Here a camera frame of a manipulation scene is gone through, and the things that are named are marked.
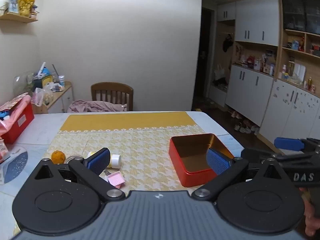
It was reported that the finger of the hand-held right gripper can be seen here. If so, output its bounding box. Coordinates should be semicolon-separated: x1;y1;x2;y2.
241;148;306;164
274;137;305;152

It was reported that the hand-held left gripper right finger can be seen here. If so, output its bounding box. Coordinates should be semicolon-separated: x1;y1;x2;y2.
191;147;291;202

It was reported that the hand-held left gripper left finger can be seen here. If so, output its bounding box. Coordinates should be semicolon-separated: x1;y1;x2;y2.
34;147;125;202

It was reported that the white bottle yellow label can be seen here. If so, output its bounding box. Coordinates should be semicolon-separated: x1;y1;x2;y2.
86;151;122;169

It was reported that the pink ribbed plastic tray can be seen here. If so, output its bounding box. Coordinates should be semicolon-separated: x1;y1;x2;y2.
107;171;125;189

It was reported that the round metal jar lid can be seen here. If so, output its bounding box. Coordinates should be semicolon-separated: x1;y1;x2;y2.
65;155;85;164

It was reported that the orange fruit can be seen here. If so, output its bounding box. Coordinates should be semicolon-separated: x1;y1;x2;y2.
51;150;66;165

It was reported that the red metal tin box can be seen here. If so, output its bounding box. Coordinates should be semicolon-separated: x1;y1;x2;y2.
168;133;234;188

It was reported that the person's right hand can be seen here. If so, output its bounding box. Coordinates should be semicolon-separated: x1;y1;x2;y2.
299;187;320;237

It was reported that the pile of shoes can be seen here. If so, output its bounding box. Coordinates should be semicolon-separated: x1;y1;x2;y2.
229;110;260;135

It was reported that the yellow houndstooth tablecloth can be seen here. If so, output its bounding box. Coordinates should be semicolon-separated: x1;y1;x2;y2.
45;111;218;193

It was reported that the pink cloth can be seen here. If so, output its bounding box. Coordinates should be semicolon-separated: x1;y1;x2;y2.
68;100;129;113

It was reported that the wooden chair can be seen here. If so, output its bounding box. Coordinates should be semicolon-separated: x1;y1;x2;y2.
91;82;134;112

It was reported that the wooden side cabinet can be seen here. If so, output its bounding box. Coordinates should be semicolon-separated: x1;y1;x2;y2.
31;81;73;114

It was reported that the blue round placemat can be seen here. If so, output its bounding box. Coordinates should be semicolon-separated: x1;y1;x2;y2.
4;146;28;184

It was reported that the clear plastic bag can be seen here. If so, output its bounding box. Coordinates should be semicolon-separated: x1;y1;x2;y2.
32;87;54;107

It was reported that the red cardboard box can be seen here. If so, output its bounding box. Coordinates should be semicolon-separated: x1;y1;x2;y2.
0;101;35;145

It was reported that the white tote bag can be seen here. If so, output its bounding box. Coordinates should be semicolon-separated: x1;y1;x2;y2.
214;64;227;79

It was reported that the yellow cartoon container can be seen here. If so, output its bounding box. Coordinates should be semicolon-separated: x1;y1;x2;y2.
32;75;54;90

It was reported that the black hanging bag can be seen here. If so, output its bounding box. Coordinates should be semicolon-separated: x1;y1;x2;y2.
223;34;234;53

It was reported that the white wooden wall cabinet unit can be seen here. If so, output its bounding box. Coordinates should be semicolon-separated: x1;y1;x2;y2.
209;0;320;150

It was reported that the wooden wall shelf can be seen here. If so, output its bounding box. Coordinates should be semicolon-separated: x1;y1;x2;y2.
0;12;39;24

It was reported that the small photo frame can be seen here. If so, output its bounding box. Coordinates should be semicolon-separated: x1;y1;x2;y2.
7;0;19;14

